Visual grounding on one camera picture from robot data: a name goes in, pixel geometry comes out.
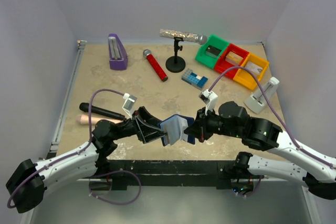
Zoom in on navy blue card holder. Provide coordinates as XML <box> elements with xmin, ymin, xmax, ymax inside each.
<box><xmin>157</xmin><ymin>114</ymin><xmax>195</xmax><ymax>146</ymax></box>

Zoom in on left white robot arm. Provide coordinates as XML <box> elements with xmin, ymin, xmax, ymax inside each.
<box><xmin>6</xmin><ymin>106</ymin><xmax>166</xmax><ymax>214</ymax></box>

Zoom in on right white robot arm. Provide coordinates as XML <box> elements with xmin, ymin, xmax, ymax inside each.
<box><xmin>184</xmin><ymin>101</ymin><xmax>335</xmax><ymax>200</ymax></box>

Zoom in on gold card in red bin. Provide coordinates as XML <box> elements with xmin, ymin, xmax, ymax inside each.
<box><xmin>225</xmin><ymin>52</ymin><xmax>243</xmax><ymax>66</ymax></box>

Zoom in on white card in yellow bin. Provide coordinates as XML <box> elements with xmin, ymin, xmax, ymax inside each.
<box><xmin>245</xmin><ymin>61</ymin><xmax>263</xmax><ymax>77</ymax></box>

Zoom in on dark card in green bin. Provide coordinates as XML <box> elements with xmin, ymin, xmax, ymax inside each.
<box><xmin>205</xmin><ymin>46</ymin><xmax>222</xmax><ymax>58</ymax></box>

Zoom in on blue toy brick block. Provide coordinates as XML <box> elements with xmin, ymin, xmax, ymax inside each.
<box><xmin>181</xmin><ymin>68</ymin><xmax>208</xmax><ymax>90</ymax></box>

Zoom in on pink microphone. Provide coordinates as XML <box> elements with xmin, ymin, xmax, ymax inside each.
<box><xmin>76</xmin><ymin>114</ymin><xmax>122</xmax><ymax>125</ymax></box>

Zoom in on white metronome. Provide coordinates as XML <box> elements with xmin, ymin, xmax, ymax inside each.
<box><xmin>244</xmin><ymin>77</ymin><xmax>279</xmax><ymax>114</ymax></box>

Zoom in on black microphone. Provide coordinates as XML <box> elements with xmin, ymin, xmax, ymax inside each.
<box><xmin>79</xmin><ymin>102</ymin><xmax>126</xmax><ymax>121</ymax></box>

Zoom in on red glitter microphone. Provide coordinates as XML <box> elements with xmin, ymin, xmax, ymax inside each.
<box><xmin>143</xmin><ymin>49</ymin><xmax>168</xmax><ymax>82</ymax></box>

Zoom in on yellow plastic bin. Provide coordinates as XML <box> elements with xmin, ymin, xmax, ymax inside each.
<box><xmin>233</xmin><ymin>53</ymin><xmax>269</xmax><ymax>90</ymax></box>

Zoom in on red plastic bin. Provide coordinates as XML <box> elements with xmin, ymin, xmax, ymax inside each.
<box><xmin>214</xmin><ymin>44</ymin><xmax>249</xmax><ymax>73</ymax></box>

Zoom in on black microphone stand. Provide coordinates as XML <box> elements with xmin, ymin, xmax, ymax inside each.
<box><xmin>165</xmin><ymin>37</ymin><xmax>186</xmax><ymax>73</ymax></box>

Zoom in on purple metronome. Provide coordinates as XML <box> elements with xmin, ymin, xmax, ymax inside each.
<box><xmin>108</xmin><ymin>34</ymin><xmax>128</xmax><ymax>71</ymax></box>

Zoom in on green plastic bin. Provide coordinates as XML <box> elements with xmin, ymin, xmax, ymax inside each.
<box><xmin>195</xmin><ymin>35</ymin><xmax>229</xmax><ymax>69</ymax></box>

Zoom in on silver glitter microphone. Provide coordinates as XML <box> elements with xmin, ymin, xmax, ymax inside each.
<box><xmin>159</xmin><ymin>29</ymin><xmax>208</xmax><ymax>45</ymax></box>

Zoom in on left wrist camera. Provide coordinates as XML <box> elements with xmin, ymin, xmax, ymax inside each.
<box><xmin>122</xmin><ymin>93</ymin><xmax>137</xmax><ymax>118</ymax></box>

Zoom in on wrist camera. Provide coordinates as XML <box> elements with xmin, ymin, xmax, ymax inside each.
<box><xmin>122</xmin><ymin>93</ymin><xmax>137</xmax><ymax>118</ymax></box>
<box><xmin>199</xmin><ymin>89</ymin><xmax>218</xmax><ymax>115</ymax></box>

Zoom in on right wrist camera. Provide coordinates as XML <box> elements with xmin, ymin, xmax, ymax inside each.
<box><xmin>199</xmin><ymin>89</ymin><xmax>218</xmax><ymax>115</ymax></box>

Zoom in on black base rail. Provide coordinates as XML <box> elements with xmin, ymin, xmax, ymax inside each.
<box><xmin>78</xmin><ymin>159</ymin><xmax>254</xmax><ymax>191</ymax></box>

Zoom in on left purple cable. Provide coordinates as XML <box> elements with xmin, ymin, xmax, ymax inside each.
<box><xmin>6</xmin><ymin>89</ymin><xmax>142</xmax><ymax>209</ymax></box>

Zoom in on aluminium frame rail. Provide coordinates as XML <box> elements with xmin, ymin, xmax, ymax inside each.
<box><xmin>19</xmin><ymin>40</ymin><xmax>87</xmax><ymax>224</ymax></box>

